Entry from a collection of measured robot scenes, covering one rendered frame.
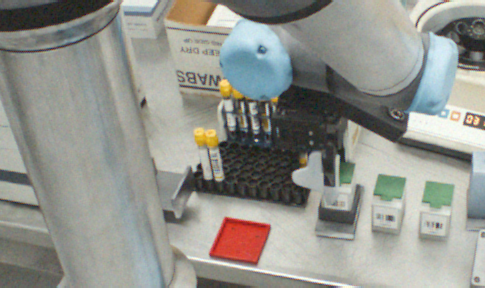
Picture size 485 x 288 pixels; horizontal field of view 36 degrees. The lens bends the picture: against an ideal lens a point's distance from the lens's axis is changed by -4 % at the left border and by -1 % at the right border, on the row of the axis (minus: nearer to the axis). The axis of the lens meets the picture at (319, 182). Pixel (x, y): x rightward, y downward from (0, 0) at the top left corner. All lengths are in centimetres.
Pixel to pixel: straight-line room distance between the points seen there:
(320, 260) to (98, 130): 58
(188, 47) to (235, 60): 52
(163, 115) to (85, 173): 78
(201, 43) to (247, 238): 34
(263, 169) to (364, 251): 20
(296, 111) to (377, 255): 23
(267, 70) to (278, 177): 41
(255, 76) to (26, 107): 30
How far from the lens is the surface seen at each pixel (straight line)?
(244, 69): 72
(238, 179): 109
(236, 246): 103
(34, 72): 45
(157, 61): 138
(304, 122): 90
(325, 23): 45
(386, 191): 100
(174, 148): 119
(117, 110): 48
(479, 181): 100
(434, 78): 67
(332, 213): 102
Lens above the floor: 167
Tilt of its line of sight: 46 degrees down
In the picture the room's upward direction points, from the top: 4 degrees counter-clockwise
